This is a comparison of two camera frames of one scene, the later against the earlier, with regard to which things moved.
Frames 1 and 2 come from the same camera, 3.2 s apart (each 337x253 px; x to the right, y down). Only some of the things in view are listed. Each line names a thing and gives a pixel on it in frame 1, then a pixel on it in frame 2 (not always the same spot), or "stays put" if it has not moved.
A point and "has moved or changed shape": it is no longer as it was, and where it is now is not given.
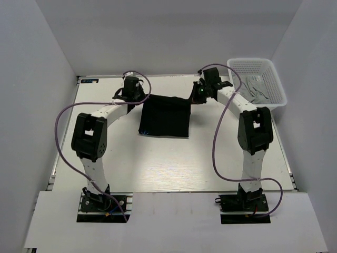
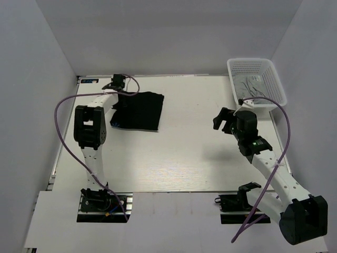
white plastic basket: [260, 85] stays put
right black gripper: [196, 96] -> [227, 123]
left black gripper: [132, 106] -> [116, 87]
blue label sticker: [95, 80] stays put
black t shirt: [165, 116] has moved or changed shape
